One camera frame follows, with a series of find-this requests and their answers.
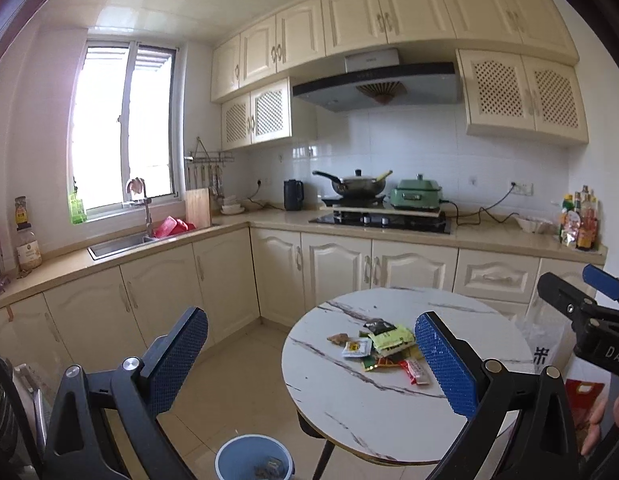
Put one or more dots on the round white marble table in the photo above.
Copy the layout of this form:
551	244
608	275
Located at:
380	415

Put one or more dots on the green seaweed packet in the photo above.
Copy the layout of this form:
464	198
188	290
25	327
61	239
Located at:
393	341

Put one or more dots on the black electric kettle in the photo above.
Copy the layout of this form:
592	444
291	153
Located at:
293	195

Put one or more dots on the black gas stove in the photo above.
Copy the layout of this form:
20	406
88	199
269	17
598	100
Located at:
403	222

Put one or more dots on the green dish soap bottle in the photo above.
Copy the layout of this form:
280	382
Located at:
77	211

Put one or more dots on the green electric cooking pot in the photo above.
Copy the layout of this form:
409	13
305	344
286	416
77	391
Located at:
416	194

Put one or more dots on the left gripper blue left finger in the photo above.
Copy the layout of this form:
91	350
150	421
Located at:
169	359

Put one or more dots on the chrome kitchen faucet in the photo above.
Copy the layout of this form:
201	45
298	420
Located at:
142	202

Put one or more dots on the red checkered snack packet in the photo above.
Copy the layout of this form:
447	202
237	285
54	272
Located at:
416	373

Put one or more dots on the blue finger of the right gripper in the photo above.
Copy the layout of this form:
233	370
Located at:
602	282

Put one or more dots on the black snack wrapper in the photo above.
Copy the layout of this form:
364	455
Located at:
378	326

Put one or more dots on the blue plastic trash bucket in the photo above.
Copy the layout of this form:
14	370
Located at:
254	456

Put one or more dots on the red box on floor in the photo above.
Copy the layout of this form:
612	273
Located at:
582	398

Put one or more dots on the stainless steel sink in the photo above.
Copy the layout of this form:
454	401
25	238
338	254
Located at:
119	245

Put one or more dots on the kitchen window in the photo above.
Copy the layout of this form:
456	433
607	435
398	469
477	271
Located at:
122	133

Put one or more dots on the hanging utensil rail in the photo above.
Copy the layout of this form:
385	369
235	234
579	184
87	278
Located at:
205	169

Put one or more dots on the black range hood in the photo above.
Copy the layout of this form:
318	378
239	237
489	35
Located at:
377	78

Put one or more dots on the condiment bottles group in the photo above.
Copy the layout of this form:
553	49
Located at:
579	220

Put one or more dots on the stacked white dishes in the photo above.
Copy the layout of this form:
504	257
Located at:
231	205

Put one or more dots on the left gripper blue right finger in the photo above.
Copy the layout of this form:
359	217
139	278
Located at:
455	365

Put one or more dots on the ginger piece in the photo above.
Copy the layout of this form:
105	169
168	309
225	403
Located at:
340	339

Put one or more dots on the red plastic basin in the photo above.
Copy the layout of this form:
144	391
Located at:
173	226

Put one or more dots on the black wok with lid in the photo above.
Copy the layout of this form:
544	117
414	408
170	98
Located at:
357	186

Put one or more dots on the wooden cutting board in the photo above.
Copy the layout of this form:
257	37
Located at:
198	208

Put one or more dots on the large glass jar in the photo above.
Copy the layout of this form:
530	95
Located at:
28	249

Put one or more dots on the lower cream base cabinets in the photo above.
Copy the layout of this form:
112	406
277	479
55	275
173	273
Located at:
76	309

